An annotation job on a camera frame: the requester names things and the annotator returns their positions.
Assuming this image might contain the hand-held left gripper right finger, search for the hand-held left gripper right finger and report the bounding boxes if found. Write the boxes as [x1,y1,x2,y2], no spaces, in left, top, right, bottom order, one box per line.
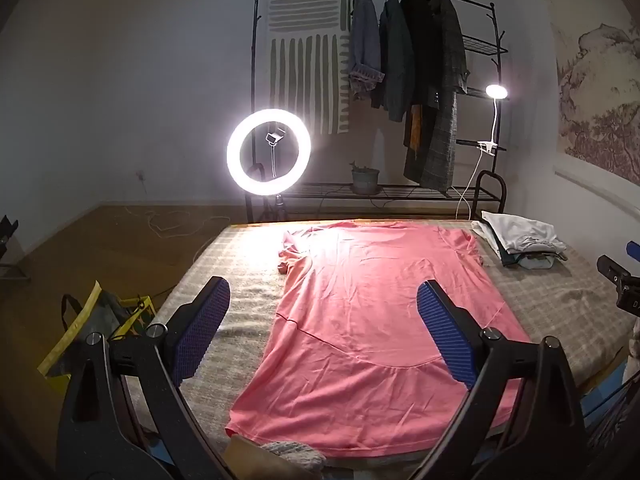
[405,280,587,480]

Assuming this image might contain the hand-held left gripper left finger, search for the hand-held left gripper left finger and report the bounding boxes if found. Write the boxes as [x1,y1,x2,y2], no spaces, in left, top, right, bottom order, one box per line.
[56,276,236,480]

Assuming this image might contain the pink t-shirt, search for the pink t-shirt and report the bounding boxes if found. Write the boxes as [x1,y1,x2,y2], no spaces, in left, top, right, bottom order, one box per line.
[225,219,532,460]

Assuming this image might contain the black metal clothes rack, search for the black metal clothes rack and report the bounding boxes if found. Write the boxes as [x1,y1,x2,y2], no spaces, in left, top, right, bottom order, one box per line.
[245,0,508,222]

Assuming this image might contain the dark green folded garment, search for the dark green folded garment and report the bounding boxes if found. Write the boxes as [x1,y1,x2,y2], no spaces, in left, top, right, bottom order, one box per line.
[500,249,569,269]

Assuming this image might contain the white folded garment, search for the white folded garment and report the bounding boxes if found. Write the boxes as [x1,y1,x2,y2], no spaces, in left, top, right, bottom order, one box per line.
[472,211,567,255]

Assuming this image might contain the yellow black bag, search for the yellow black bag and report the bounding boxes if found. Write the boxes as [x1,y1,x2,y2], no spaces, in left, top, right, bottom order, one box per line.
[39,280,156,378]

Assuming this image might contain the grey knitted cloth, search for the grey knitted cloth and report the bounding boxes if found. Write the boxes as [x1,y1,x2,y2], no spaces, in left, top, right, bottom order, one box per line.
[222,435,328,480]

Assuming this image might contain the potted plant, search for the potted plant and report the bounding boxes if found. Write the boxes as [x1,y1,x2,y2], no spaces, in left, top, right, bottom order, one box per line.
[349,160,381,196]

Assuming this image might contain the orange garment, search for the orange garment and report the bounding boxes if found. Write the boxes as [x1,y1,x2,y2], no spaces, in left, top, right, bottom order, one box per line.
[405,105,426,153]

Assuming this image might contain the phone holder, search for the phone holder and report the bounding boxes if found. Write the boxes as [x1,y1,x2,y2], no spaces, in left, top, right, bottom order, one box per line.
[264,130,287,181]

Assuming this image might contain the grey plaid coat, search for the grey plaid coat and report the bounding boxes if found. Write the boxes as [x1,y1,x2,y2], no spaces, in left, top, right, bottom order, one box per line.
[404,0,469,194]

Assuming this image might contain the white clip lamp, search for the white clip lamp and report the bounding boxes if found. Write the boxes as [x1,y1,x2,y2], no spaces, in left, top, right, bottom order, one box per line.
[457,84,510,219]

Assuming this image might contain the black metal stand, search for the black metal stand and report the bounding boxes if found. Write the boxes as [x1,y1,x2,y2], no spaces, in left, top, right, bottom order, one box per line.
[0,214,31,281]

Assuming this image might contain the dark green jacket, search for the dark green jacket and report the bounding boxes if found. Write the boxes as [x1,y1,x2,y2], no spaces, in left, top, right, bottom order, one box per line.
[372,0,417,123]

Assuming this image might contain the striped hanging cloth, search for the striped hanging cloth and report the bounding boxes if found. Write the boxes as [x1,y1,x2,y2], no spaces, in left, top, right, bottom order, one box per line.
[267,0,352,136]

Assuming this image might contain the black coat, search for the black coat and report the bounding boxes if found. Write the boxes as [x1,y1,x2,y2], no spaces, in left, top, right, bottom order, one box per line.
[400,0,443,111]

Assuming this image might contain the blue denim jacket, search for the blue denim jacket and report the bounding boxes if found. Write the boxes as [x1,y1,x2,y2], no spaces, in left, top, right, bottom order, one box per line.
[348,0,386,101]

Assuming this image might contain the white floor cable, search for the white floor cable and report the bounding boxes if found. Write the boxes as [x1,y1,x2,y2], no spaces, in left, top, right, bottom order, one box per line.
[115,204,232,240]

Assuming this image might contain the black tubular chair frame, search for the black tubular chair frame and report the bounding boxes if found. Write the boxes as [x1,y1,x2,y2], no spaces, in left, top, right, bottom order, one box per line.
[472,170,508,221]

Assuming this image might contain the landscape wall painting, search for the landscape wall painting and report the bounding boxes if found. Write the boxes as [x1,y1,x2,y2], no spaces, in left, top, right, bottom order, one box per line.
[552,10,640,186]

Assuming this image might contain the ring light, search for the ring light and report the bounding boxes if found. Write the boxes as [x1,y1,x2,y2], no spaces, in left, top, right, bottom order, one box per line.
[226,108,312,221]

